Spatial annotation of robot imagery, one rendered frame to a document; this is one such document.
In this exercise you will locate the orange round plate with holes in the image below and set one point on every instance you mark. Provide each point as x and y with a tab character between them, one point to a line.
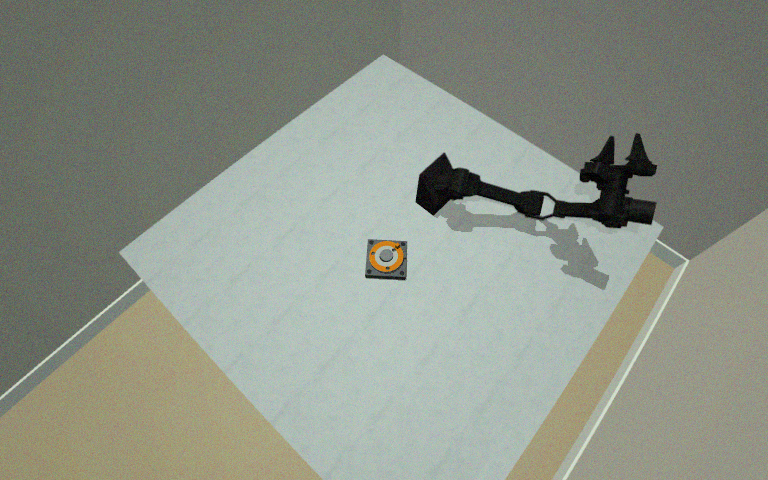
381	266

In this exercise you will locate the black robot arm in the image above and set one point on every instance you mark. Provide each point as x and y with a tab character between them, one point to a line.
613	211

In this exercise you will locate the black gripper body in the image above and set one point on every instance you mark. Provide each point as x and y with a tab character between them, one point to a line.
624	172

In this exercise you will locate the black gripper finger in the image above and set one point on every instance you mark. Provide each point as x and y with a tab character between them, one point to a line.
637	151
607	154

